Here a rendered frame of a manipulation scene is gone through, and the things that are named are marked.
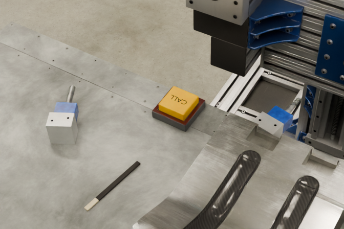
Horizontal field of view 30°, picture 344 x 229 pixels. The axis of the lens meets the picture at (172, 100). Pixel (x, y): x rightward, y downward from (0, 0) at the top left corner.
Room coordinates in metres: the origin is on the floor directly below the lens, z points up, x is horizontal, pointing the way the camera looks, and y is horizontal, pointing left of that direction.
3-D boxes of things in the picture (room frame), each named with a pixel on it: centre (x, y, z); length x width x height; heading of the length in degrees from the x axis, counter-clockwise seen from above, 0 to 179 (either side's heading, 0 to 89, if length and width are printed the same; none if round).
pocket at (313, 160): (0.67, -0.25, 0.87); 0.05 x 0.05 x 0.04; 56
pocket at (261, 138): (0.73, -0.16, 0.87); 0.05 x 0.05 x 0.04; 56
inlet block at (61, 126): (0.88, 0.21, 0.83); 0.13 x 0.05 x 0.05; 174
